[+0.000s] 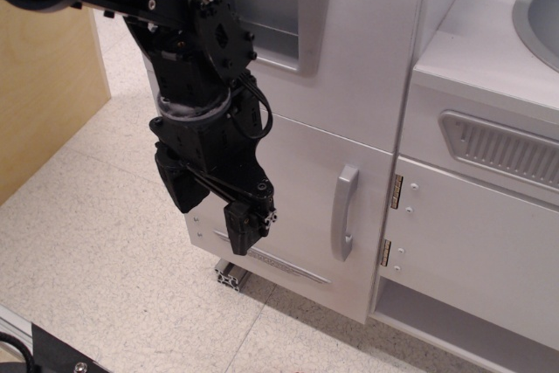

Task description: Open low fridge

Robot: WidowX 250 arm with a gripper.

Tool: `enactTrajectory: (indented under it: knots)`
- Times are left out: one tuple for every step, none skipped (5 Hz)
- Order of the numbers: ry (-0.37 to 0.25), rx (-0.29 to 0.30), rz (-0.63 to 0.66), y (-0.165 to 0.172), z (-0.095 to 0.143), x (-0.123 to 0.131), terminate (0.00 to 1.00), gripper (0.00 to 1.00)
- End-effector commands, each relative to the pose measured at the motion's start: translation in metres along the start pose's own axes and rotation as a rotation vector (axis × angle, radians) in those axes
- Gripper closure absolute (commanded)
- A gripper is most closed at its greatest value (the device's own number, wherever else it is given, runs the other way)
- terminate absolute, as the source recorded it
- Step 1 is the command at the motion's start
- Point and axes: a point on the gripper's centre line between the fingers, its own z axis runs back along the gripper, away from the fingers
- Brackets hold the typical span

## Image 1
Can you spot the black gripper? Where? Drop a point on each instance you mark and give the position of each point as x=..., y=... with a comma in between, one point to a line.
x=219, y=157

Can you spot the white low fridge door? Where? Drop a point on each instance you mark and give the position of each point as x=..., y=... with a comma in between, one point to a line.
x=303, y=164

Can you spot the silver fridge door handle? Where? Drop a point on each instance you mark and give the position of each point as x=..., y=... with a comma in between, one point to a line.
x=340, y=239

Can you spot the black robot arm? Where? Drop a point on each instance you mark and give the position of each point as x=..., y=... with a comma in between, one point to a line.
x=212, y=113

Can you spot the white toy fridge cabinet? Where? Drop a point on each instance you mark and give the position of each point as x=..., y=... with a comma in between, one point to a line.
x=357, y=91

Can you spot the aluminium extrusion bar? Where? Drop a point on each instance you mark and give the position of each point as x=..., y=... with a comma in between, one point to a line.
x=231, y=275

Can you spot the lower brass hinge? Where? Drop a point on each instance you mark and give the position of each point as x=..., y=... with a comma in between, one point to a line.
x=385, y=253

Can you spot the brass hinge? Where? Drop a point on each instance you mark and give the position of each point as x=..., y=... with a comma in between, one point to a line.
x=385, y=253
x=396, y=191

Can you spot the upper brass hinge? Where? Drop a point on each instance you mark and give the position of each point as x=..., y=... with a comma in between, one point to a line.
x=396, y=191

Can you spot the light plywood panel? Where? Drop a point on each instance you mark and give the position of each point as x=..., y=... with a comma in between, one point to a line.
x=53, y=82

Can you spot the grey ice dispenser recess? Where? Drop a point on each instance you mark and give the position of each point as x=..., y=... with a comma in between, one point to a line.
x=288, y=32

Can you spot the white toy kitchen counter unit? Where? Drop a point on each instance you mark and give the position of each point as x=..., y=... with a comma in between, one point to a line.
x=474, y=64

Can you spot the white oven cabinet door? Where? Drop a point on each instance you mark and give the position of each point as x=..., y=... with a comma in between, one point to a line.
x=482, y=251

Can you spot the grey vent panel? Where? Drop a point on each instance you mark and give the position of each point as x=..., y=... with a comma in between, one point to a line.
x=500, y=148

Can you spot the grey toy sink basin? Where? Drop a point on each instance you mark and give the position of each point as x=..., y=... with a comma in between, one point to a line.
x=536, y=24

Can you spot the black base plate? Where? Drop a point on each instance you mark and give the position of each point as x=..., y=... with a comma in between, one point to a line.
x=53, y=355

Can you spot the aluminium frame rail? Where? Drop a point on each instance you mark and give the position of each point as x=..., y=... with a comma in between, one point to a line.
x=13, y=324

